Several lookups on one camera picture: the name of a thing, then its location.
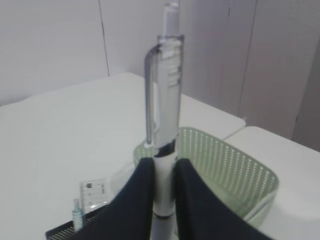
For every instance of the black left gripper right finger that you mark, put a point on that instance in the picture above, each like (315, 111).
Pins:
(201, 215)

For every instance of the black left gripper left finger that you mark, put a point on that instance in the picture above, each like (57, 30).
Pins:
(129, 215)

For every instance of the clear plastic ruler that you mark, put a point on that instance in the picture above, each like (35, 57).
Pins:
(93, 195)

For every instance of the blue grip pen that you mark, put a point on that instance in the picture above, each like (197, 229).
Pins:
(77, 215)

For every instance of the grey grip ballpoint pen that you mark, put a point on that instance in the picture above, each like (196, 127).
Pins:
(163, 65)

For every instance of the green plastic woven basket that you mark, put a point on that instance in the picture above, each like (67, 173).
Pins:
(242, 183)

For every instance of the black mesh pen holder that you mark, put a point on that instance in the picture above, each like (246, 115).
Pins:
(64, 231)

